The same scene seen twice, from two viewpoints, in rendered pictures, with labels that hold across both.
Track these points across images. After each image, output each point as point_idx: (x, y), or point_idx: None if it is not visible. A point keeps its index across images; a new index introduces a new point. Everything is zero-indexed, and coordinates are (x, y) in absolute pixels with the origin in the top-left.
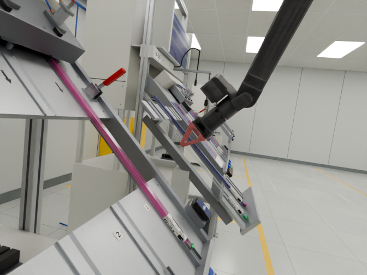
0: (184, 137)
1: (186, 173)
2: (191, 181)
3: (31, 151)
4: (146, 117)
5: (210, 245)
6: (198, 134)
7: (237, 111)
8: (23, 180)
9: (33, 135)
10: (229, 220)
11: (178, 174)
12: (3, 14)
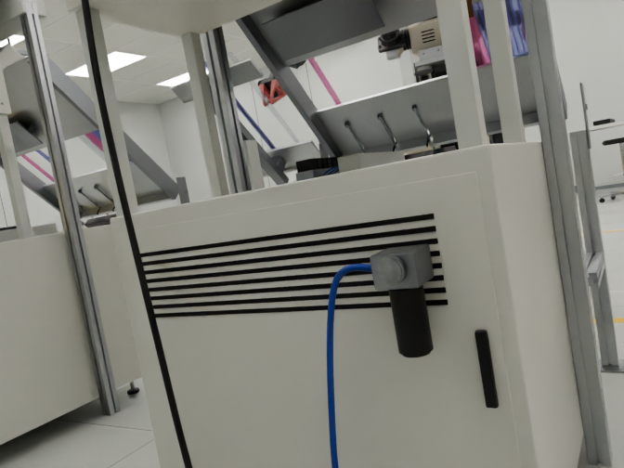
0: (273, 95)
1: (255, 141)
2: (258, 149)
3: (233, 105)
4: (209, 86)
5: None
6: (281, 90)
7: None
8: (235, 140)
9: (231, 87)
10: (287, 179)
11: (251, 144)
12: None
